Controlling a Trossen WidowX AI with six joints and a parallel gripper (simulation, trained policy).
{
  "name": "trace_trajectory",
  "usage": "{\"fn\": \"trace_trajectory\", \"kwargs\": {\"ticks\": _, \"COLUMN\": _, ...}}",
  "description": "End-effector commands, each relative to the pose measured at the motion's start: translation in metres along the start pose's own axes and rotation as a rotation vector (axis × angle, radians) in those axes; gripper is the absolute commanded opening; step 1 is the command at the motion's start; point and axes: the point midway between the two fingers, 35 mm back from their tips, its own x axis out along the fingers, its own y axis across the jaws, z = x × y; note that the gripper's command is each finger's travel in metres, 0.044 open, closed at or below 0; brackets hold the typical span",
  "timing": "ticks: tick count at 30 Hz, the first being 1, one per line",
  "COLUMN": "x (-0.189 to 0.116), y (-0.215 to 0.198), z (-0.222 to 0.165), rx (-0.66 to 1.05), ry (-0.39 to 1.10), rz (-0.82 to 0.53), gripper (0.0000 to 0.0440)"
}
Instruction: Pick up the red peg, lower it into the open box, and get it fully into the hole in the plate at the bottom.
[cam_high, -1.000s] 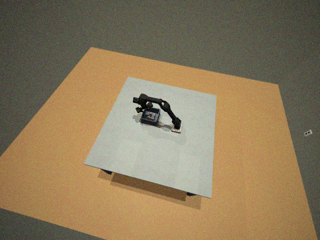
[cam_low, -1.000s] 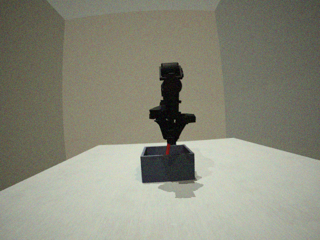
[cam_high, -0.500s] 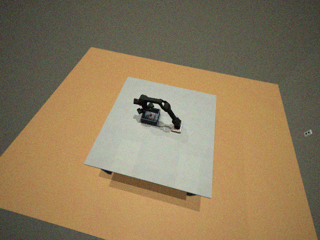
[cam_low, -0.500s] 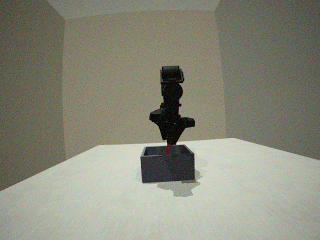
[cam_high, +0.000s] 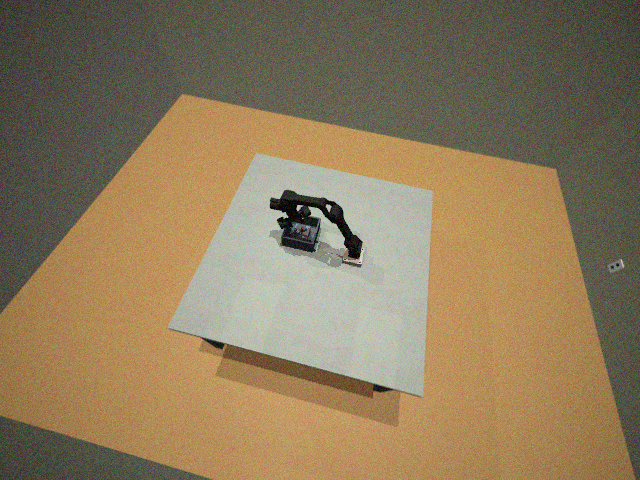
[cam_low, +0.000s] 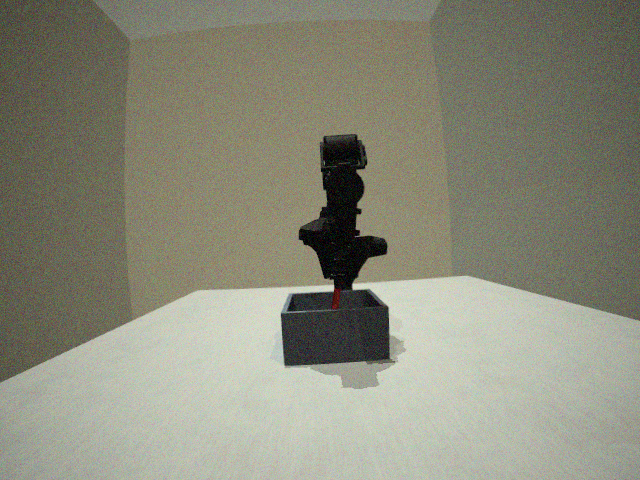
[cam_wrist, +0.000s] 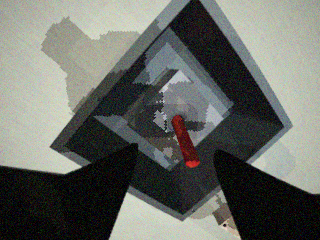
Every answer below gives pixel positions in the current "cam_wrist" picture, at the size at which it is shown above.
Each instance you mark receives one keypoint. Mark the red peg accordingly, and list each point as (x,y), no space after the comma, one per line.
(188,150)

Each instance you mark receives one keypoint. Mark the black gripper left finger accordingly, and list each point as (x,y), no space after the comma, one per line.
(84,203)

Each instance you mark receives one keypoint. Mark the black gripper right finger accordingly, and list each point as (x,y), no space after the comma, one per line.
(264,207)

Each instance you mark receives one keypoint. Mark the black open box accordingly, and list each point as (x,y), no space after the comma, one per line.
(196,37)

